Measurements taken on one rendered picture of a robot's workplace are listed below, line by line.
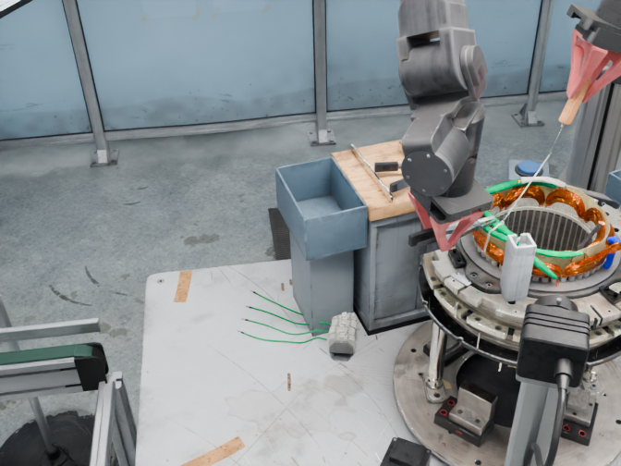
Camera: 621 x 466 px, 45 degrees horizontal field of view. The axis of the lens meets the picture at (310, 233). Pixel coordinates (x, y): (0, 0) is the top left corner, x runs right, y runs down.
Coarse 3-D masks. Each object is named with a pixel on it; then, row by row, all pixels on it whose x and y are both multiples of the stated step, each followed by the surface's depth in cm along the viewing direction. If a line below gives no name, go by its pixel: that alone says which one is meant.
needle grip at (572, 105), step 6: (588, 84) 92; (582, 90) 92; (576, 96) 93; (582, 96) 93; (570, 102) 93; (576, 102) 93; (564, 108) 94; (570, 108) 93; (576, 108) 93; (564, 114) 94; (570, 114) 94; (564, 120) 94; (570, 120) 94
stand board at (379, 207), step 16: (384, 144) 137; (336, 160) 133; (352, 160) 133; (368, 160) 133; (384, 160) 132; (400, 160) 132; (352, 176) 129; (368, 176) 129; (384, 176) 128; (400, 176) 128; (368, 192) 124; (400, 192) 124; (368, 208) 121; (384, 208) 121; (400, 208) 122
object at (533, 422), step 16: (528, 384) 54; (528, 400) 55; (544, 400) 55; (528, 416) 56; (544, 416) 55; (512, 432) 59; (528, 432) 57; (544, 432) 56; (512, 448) 58; (528, 448) 58; (544, 448) 57; (512, 464) 59
